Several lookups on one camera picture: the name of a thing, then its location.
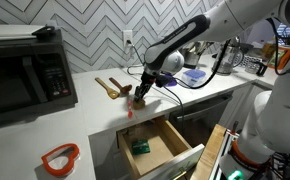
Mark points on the purple container lid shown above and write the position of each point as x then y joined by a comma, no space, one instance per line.
171,80

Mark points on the wooden drawer with white front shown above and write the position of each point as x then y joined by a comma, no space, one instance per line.
151,153

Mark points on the black microwave oven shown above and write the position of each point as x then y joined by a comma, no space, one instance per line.
21,76

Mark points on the white paper stack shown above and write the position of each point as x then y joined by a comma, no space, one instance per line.
8,31

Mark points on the small red spoon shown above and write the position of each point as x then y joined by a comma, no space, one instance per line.
130,108

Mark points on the clear plastic food container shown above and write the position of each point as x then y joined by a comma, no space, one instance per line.
193,78

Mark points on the metal robot stand frame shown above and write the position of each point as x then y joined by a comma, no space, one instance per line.
225,150

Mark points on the dark dishwasher front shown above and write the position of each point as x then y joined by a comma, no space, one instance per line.
201,120

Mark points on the wooden board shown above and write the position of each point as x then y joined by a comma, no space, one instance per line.
208,156

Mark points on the glass kettle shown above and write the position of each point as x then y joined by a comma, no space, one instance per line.
228,58

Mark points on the orange heart shaped cutter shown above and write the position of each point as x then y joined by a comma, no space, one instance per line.
48,160

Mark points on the white wall outlet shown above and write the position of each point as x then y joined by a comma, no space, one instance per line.
127,38

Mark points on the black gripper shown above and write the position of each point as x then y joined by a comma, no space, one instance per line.
147,83

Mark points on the dark wooden spoon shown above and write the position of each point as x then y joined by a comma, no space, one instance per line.
121,86

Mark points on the small brown bag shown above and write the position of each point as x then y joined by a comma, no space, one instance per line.
139,104

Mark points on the light wooden spoon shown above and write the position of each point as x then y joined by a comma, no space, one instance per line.
106,88

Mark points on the utensil holder with wooden utensils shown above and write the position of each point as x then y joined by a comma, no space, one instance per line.
191,58

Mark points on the orange food package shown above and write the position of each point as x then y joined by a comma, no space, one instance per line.
280,56

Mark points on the green packet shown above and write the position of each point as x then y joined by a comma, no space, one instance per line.
141,147

